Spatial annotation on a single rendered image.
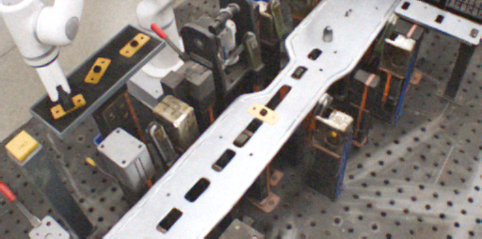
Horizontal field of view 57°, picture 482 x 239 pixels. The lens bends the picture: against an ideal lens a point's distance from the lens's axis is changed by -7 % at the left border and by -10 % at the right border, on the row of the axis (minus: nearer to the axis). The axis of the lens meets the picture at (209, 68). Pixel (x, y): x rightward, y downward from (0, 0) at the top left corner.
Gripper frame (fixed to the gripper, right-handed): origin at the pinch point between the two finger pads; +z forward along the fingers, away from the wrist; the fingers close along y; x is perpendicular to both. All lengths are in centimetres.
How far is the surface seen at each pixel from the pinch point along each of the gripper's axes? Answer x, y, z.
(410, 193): 74, 51, 49
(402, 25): 100, 15, 21
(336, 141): 54, 36, 20
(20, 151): -15.1, 6.0, 2.5
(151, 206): 6.1, 25.9, 18.5
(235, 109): 38.1, 12.8, 18.7
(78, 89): 4.1, -3.7, 2.6
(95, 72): 9.9, -6.1, 2.3
